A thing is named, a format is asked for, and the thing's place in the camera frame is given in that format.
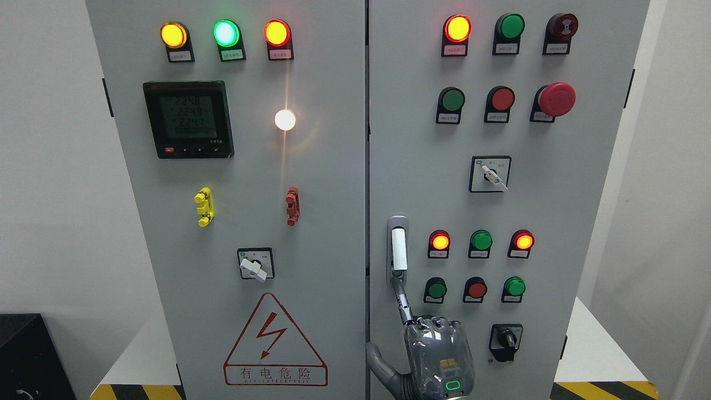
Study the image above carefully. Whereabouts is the red push button lower middle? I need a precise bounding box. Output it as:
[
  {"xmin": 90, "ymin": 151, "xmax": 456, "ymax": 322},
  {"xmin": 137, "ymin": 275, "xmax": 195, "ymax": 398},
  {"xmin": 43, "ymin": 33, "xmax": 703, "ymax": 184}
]
[{"xmin": 462, "ymin": 277, "xmax": 488, "ymax": 303}]

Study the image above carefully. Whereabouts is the grey left cabinet door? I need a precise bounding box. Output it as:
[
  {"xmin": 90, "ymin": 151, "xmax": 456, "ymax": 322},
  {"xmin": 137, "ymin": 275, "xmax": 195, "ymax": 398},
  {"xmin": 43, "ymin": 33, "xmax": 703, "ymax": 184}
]
[{"xmin": 86, "ymin": 1, "xmax": 370, "ymax": 399}]

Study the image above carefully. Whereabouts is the green push button second row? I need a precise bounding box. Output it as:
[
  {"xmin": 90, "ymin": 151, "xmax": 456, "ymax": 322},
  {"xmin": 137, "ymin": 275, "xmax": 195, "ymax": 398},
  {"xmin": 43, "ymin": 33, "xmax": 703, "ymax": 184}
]
[{"xmin": 435, "ymin": 86, "xmax": 465, "ymax": 124}]

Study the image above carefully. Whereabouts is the black digital power meter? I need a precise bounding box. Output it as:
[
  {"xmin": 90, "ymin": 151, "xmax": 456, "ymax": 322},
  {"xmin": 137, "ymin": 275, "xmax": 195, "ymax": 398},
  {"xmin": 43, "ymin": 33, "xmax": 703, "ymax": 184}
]
[{"xmin": 143, "ymin": 81, "xmax": 234, "ymax": 159}]

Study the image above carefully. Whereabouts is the red electrical hazard warning sticker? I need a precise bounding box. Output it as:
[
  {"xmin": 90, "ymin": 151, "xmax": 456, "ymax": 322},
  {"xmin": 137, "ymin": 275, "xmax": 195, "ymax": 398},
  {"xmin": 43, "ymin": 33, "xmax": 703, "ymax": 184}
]
[{"xmin": 223, "ymin": 293, "xmax": 328, "ymax": 387}]

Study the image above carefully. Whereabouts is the red indicator light top left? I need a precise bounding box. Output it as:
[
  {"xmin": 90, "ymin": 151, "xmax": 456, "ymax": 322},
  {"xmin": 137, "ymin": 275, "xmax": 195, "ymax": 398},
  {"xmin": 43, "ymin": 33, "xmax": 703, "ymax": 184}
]
[{"xmin": 264, "ymin": 19, "xmax": 294, "ymax": 61}]

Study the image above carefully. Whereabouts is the green indicator light top left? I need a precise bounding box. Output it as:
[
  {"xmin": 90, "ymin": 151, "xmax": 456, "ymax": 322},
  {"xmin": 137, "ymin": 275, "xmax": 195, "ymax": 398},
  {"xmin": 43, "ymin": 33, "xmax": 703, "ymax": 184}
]
[{"xmin": 212, "ymin": 19, "xmax": 246, "ymax": 62}]

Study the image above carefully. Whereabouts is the red indicator light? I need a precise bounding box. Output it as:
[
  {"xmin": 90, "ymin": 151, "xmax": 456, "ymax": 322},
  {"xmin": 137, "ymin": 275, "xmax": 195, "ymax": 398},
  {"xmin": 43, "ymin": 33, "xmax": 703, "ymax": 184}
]
[
  {"xmin": 441, "ymin": 14, "xmax": 472, "ymax": 57},
  {"xmin": 264, "ymin": 19, "xmax": 294, "ymax": 61},
  {"xmin": 427, "ymin": 229, "xmax": 451, "ymax": 259},
  {"xmin": 507, "ymin": 229, "xmax": 535, "ymax": 259}
]

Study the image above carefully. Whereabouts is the left door rotary selector switch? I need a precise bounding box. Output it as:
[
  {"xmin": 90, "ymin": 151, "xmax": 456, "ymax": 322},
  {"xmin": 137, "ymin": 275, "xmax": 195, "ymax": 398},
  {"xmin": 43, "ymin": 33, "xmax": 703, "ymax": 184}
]
[{"xmin": 237, "ymin": 247, "xmax": 275, "ymax": 283}]

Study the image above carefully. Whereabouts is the green push button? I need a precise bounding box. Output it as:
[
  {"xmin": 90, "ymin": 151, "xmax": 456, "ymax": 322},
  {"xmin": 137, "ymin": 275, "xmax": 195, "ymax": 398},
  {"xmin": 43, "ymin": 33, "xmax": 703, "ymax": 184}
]
[
  {"xmin": 423, "ymin": 277, "xmax": 448, "ymax": 304},
  {"xmin": 500, "ymin": 276, "xmax": 527, "ymax": 303},
  {"xmin": 492, "ymin": 13, "xmax": 525, "ymax": 56}
]

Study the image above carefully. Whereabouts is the silver cabinet door handle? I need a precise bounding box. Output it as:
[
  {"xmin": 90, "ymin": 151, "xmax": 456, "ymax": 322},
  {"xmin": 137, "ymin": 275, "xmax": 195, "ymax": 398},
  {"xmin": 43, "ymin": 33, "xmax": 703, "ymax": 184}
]
[{"xmin": 386, "ymin": 215, "xmax": 408, "ymax": 284}]

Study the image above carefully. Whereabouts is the red indicator light middle left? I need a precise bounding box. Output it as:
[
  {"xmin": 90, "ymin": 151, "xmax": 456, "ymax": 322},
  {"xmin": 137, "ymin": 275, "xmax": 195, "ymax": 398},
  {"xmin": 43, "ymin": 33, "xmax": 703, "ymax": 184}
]
[{"xmin": 427, "ymin": 229, "xmax": 451, "ymax": 259}]

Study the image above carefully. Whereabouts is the grey cabinet door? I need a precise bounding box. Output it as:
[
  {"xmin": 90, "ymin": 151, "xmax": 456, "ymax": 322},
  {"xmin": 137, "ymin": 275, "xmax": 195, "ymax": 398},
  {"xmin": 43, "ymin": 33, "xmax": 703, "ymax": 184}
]
[
  {"xmin": 368, "ymin": 1, "xmax": 649, "ymax": 399},
  {"xmin": 86, "ymin": 1, "xmax": 370, "ymax": 399}
]

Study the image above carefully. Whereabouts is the green indicator light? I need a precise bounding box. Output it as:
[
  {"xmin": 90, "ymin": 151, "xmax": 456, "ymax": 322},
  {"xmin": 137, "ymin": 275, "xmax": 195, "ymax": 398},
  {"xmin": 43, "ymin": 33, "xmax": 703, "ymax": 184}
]
[
  {"xmin": 212, "ymin": 19, "xmax": 246, "ymax": 62},
  {"xmin": 468, "ymin": 229, "xmax": 493, "ymax": 259}
]

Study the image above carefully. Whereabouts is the green push button lower left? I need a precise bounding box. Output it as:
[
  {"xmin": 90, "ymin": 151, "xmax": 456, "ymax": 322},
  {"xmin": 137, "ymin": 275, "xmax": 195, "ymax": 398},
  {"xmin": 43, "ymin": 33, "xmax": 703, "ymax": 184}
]
[{"xmin": 423, "ymin": 277, "xmax": 448, "ymax": 304}]

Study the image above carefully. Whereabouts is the grey right cabinet door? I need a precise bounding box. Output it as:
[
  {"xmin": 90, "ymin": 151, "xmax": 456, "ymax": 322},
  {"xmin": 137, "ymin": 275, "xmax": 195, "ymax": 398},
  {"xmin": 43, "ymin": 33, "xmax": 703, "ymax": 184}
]
[{"xmin": 368, "ymin": 1, "xmax": 649, "ymax": 399}]

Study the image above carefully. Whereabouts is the red indicator light top right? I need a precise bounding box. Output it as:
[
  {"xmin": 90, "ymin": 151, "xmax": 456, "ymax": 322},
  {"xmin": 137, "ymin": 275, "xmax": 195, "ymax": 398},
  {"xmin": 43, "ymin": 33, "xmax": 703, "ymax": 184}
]
[{"xmin": 441, "ymin": 14, "xmax": 472, "ymax": 57}]

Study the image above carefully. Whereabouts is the upper right rotary selector switch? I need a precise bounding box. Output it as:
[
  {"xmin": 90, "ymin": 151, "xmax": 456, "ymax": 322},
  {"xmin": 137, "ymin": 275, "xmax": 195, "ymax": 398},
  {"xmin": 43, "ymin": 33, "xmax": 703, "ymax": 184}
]
[{"xmin": 469, "ymin": 156, "xmax": 512, "ymax": 193}]

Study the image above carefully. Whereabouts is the red indicator light middle right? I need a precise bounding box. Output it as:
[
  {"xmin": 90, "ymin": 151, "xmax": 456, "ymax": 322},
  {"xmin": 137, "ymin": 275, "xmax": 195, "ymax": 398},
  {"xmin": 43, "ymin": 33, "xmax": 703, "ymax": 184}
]
[{"xmin": 507, "ymin": 229, "xmax": 535, "ymax": 259}]

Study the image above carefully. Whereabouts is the green push button top right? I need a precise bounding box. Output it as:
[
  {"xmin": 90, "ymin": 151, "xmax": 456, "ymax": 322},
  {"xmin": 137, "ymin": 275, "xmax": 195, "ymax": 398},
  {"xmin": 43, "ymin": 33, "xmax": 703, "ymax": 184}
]
[{"xmin": 492, "ymin": 13, "xmax": 525, "ymax": 56}]

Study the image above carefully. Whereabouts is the grey robotic right hand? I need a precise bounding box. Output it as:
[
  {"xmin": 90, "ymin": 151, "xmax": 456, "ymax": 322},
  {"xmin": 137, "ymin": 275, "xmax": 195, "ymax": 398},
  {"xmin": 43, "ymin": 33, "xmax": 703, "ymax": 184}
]
[{"xmin": 365, "ymin": 278, "xmax": 474, "ymax": 399}]

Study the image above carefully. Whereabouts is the white indicator light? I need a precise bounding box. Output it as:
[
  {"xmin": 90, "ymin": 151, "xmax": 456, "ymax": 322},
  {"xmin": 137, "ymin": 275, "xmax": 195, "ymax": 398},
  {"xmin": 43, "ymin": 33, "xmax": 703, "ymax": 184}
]
[{"xmin": 274, "ymin": 109, "xmax": 296, "ymax": 132}]

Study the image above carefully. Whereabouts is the black key selector switch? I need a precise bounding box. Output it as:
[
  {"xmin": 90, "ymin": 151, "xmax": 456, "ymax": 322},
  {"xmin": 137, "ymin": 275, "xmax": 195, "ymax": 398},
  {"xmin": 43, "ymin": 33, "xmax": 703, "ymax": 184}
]
[{"xmin": 488, "ymin": 324, "xmax": 523, "ymax": 362}]

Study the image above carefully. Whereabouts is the green push button lower right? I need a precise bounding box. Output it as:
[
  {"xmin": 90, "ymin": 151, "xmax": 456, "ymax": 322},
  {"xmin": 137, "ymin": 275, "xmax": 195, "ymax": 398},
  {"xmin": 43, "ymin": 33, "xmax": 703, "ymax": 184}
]
[{"xmin": 500, "ymin": 276, "xmax": 527, "ymax": 303}]

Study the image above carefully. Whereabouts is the yellow indicator light top left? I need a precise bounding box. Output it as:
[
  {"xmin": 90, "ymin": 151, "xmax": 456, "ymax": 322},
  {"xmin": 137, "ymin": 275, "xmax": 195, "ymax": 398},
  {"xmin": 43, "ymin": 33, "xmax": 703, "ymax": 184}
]
[{"xmin": 160, "ymin": 21, "xmax": 194, "ymax": 63}]

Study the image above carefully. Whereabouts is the red emergency stop button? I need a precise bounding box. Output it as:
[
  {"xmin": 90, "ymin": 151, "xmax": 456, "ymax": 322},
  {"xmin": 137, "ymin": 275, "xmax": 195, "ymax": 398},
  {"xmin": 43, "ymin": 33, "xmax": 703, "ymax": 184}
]
[{"xmin": 530, "ymin": 82, "xmax": 577, "ymax": 123}]

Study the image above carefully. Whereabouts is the red push button second row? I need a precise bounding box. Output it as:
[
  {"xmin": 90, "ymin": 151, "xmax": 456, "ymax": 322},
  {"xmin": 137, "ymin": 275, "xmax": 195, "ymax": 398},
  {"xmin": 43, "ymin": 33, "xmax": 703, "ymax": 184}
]
[{"xmin": 483, "ymin": 86, "xmax": 515, "ymax": 123}]

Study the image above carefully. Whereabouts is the dark red buzzer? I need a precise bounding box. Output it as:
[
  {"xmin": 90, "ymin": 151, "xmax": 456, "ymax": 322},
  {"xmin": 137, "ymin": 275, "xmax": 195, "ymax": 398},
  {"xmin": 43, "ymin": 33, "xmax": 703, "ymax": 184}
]
[{"xmin": 542, "ymin": 13, "xmax": 579, "ymax": 56}]

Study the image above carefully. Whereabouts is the green indicator light middle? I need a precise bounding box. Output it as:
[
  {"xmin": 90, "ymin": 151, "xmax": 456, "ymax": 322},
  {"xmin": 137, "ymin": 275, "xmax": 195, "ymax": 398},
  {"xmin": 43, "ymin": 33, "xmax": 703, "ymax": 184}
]
[{"xmin": 468, "ymin": 229, "xmax": 493, "ymax": 259}]

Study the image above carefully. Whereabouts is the black box lower left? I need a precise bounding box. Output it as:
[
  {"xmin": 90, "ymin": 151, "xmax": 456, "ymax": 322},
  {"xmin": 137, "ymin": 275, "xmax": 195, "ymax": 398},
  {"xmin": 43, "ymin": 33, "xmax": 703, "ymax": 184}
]
[{"xmin": 1, "ymin": 313, "xmax": 76, "ymax": 399}]

